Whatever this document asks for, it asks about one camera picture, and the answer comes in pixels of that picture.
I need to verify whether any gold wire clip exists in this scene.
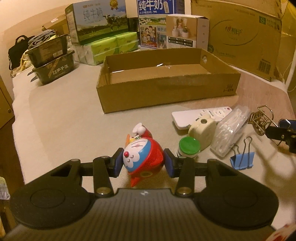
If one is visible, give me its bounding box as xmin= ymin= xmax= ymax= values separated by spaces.
xmin=248 ymin=105 xmax=278 ymax=137

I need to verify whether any blue binder clip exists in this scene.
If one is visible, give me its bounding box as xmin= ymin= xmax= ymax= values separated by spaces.
xmin=230 ymin=137 xmax=255 ymax=170

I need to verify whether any green lid small jar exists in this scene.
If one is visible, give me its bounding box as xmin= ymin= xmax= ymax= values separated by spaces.
xmin=176 ymin=136 xmax=201 ymax=159

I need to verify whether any cream tape measure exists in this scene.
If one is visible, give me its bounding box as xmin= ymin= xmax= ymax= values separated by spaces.
xmin=188 ymin=113 xmax=216 ymax=151

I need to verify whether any white remote control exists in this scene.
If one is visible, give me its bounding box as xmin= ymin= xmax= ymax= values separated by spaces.
xmin=171 ymin=106 xmax=232 ymax=130

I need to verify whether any red blue cat toy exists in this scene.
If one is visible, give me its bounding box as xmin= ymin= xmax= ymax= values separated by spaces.
xmin=122 ymin=123 xmax=165 ymax=187

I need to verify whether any large brown cardboard box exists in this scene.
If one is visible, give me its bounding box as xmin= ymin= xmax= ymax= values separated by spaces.
xmin=191 ymin=1 xmax=282 ymax=81

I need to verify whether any brown cardboard tray box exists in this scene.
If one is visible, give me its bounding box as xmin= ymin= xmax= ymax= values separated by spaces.
xmin=96 ymin=48 xmax=241 ymax=113

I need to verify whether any white product box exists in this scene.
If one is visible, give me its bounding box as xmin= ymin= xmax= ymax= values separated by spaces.
xmin=166 ymin=14 xmax=210 ymax=50

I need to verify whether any green tissue pack bundle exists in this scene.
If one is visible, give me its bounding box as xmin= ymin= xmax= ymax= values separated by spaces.
xmin=72 ymin=32 xmax=138 ymax=66

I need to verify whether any upper black food container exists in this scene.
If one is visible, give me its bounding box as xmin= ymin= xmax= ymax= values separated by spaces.
xmin=27 ymin=35 xmax=68 ymax=68

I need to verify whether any black bag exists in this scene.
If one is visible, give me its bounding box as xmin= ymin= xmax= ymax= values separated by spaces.
xmin=8 ymin=35 xmax=34 ymax=70

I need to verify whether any folded striped cloth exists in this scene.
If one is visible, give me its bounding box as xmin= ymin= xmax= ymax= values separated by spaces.
xmin=28 ymin=29 xmax=56 ymax=49

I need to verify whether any dark blue milk carton box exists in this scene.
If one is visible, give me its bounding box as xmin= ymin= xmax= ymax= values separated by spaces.
xmin=137 ymin=0 xmax=185 ymax=49

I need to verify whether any small brown cardboard box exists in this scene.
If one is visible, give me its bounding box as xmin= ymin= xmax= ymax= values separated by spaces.
xmin=42 ymin=14 xmax=69 ymax=36

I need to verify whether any light blue milk carton box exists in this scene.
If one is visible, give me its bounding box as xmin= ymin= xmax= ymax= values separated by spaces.
xmin=65 ymin=1 xmax=128 ymax=44

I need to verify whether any small dark box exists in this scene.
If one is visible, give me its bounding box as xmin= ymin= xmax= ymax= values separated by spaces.
xmin=127 ymin=17 xmax=139 ymax=32

